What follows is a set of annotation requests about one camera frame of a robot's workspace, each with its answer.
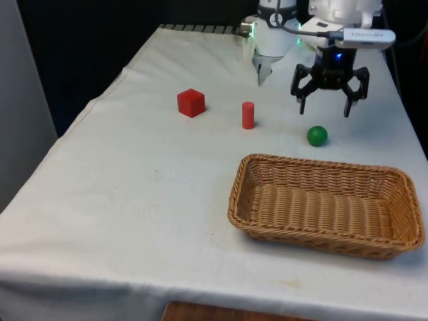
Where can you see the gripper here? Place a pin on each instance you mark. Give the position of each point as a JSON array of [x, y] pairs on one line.
[[334, 72]]

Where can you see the green ball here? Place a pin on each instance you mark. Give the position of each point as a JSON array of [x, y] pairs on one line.
[[317, 136]]

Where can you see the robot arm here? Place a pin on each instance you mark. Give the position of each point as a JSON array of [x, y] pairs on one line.
[[274, 40]]

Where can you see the red cylinder block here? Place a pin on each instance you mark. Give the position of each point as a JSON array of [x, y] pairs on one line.
[[248, 115]]

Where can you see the wicker basket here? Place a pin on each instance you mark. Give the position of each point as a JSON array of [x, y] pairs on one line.
[[317, 207]]

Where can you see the red cube block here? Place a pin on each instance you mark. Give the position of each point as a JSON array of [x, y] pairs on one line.
[[190, 103]]

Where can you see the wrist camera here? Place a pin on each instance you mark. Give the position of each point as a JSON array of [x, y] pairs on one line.
[[368, 38]]

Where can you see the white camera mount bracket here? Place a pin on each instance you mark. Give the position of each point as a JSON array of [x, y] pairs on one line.
[[312, 25]]

